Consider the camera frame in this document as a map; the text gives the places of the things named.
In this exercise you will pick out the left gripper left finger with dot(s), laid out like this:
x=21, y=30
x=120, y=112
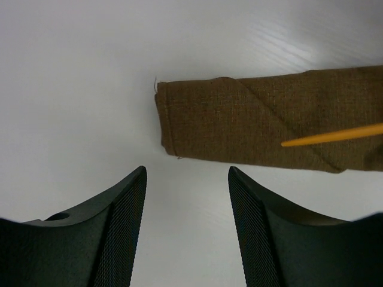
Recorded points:
x=91, y=244

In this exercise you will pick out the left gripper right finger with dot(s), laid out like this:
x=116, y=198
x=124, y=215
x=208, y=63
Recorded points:
x=284, y=244

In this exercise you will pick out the brown cloth napkin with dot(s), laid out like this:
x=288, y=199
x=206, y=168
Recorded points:
x=245, y=121

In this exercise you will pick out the orange plastic fork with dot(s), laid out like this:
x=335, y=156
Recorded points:
x=342, y=135

